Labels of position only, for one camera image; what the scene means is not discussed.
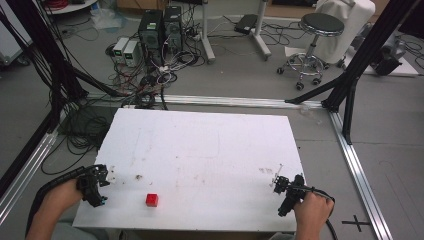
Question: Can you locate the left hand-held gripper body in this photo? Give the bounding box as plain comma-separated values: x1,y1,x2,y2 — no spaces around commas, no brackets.
76,163,111,209

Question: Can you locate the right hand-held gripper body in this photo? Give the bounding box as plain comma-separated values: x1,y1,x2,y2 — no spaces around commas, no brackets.
273,174,315,218

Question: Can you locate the red cube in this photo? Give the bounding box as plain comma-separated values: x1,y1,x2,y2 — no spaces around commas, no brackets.
145,193,160,208

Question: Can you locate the person's right hand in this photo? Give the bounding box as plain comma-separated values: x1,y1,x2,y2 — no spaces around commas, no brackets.
293,191,335,235

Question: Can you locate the person's left hand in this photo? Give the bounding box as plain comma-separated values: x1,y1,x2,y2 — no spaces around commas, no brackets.
43,178,85,218

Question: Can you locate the white power supply unit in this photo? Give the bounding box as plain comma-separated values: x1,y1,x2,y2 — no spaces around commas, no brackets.
112,36,130,64
122,39,141,68

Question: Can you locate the white table leg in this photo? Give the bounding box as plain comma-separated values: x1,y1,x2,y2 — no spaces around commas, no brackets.
249,0,273,62
199,0,217,65

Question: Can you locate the black computer tower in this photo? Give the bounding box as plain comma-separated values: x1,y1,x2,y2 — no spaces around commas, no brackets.
162,5,184,56
137,9,165,67

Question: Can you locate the black round stool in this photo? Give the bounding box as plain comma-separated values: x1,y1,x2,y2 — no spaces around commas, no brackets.
276,12,346,92

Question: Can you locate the flat black box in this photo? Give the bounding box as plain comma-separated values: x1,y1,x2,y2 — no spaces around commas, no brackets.
233,13,259,36

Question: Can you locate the clear plastic bag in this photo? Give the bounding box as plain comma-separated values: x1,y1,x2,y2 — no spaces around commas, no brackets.
89,3,128,33

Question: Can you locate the black device on white base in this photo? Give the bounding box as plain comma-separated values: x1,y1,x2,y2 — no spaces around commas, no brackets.
344,29,420,78

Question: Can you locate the white cloth cover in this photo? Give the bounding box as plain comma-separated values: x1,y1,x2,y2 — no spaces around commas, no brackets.
313,0,377,65

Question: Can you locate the white cabinet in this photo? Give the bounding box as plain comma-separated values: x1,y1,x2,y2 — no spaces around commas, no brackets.
0,0,34,67

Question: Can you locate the round white table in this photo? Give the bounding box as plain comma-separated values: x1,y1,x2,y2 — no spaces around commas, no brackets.
43,0,99,16

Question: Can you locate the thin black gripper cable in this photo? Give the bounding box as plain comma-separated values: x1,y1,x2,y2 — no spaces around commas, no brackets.
308,187,340,240

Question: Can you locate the aluminium floor rail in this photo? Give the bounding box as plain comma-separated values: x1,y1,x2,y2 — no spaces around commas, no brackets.
86,93,326,110
328,109,394,240
0,129,59,226

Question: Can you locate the tangle of floor cables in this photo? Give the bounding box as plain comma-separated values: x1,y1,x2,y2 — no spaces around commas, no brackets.
39,6,208,176

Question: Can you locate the black frame post with cables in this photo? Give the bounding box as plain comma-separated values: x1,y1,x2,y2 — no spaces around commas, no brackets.
0,0,128,134

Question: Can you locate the black frame post with braces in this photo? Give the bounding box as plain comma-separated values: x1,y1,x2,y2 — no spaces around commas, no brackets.
284,0,422,145

